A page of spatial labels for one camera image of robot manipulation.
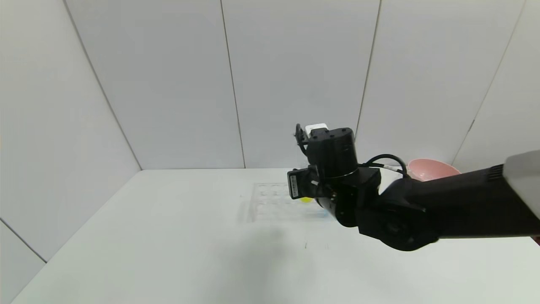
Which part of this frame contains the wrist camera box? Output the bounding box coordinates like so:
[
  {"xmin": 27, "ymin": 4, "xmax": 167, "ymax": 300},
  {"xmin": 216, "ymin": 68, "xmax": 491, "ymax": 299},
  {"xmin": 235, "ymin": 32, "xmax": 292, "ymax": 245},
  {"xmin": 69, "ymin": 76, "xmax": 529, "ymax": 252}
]
[{"xmin": 304, "ymin": 123, "xmax": 329, "ymax": 138}]

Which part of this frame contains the black cable with white tag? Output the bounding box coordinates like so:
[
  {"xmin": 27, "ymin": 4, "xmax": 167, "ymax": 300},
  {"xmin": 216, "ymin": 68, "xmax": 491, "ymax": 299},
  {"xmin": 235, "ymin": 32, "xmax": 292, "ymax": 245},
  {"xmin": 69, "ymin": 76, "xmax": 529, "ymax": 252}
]
[{"xmin": 364, "ymin": 154, "xmax": 408, "ymax": 176}]

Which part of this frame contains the clear plastic test tube rack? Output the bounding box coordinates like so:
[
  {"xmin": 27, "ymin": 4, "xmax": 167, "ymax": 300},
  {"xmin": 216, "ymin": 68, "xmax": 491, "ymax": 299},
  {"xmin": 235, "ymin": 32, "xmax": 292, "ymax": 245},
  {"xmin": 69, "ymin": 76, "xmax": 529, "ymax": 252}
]
[{"xmin": 247, "ymin": 182, "xmax": 330, "ymax": 223}]

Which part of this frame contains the black looped camera cable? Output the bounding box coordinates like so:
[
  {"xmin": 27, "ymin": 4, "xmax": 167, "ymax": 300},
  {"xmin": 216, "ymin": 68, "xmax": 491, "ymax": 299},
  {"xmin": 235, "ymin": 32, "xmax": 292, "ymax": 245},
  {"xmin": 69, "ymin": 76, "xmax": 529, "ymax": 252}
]
[{"xmin": 294, "ymin": 123, "xmax": 309, "ymax": 157}]

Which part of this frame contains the pink plastic bowl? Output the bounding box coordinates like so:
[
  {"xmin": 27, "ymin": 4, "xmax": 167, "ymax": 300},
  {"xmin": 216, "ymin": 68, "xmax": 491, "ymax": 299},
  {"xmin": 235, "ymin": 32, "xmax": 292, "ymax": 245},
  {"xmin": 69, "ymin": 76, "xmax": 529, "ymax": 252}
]
[{"xmin": 407, "ymin": 159, "xmax": 462, "ymax": 182}]

